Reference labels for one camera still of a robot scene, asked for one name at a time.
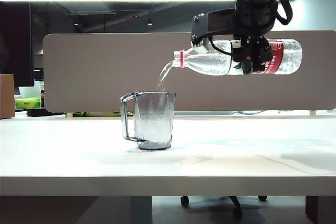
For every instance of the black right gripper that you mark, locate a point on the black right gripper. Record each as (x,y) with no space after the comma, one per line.
(254,19)

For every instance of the clear water bottle red label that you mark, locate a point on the clear water bottle red label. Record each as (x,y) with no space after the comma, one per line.
(207,62)

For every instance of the clear grey plastic mug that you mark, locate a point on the clear grey plastic mug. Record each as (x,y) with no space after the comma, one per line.
(155,119)

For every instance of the cola bottle with red cap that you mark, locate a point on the cola bottle with red cap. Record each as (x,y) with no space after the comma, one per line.
(42,99)

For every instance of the small ceiling spot lamp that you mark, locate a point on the small ceiling spot lamp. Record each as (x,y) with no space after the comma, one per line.
(149,23)

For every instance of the grey-brown desk partition panel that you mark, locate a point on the grey-brown desk partition panel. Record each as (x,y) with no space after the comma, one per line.
(105,64)

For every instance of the black office chair base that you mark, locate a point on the black office chair base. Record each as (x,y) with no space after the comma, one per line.
(235,204)

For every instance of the green packaging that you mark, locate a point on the green packaging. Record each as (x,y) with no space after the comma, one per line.
(99,113)

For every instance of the dark table leg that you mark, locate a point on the dark table leg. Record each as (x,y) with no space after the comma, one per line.
(320,209)

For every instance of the grey table leg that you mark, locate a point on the grey table leg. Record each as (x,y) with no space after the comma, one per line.
(141,209)

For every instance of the green and white container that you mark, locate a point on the green and white container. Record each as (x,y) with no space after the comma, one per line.
(30,90)

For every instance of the green tissue box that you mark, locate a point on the green tissue box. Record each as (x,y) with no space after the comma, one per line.
(27,103)

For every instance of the black computer monitor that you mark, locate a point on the black computer monitor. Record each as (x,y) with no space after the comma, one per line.
(15,43)

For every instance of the brown cardboard box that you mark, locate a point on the brown cardboard box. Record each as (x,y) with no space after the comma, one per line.
(6,95)

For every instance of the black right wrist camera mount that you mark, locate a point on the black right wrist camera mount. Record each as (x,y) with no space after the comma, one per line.
(212,23)

